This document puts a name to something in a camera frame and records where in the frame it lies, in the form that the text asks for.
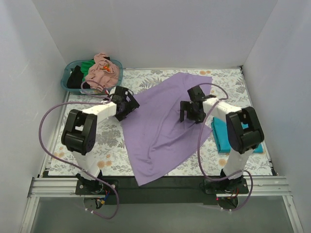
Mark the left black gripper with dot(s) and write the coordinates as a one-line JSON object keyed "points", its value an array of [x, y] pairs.
{"points": [[129, 107]]}

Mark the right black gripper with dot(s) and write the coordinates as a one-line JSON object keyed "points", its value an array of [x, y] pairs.
{"points": [[187, 110]]}

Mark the purple t shirt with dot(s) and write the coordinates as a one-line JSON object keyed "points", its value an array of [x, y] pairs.
{"points": [[156, 140]]}

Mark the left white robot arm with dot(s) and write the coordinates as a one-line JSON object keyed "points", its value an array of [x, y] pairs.
{"points": [[79, 134]]}

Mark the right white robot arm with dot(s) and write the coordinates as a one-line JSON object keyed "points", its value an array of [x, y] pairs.
{"points": [[244, 130]]}

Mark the folded teal t shirt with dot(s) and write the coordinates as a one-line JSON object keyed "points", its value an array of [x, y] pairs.
{"points": [[220, 134]]}

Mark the pink crumpled shirt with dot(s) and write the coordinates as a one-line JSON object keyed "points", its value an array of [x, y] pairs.
{"points": [[103, 74]]}

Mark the floral patterned table mat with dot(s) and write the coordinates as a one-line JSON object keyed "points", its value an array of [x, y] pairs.
{"points": [[110, 150]]}

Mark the black shirt in basket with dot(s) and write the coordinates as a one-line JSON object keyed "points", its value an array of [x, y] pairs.
{"points": [[75, 79]]}

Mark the green shirt in basket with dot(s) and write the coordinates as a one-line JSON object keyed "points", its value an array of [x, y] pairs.
{"points": [[85, 66]]}

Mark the teal plastic laundry basket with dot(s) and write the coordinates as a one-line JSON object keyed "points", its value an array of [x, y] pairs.
{"points": [[67, 72]]}

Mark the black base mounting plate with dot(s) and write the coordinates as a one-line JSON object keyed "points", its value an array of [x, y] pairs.
{"points": [[184, 189]]}

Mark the aluminium frame rail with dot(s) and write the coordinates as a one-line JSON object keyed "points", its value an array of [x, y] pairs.
{"points": [[70, 187]]}

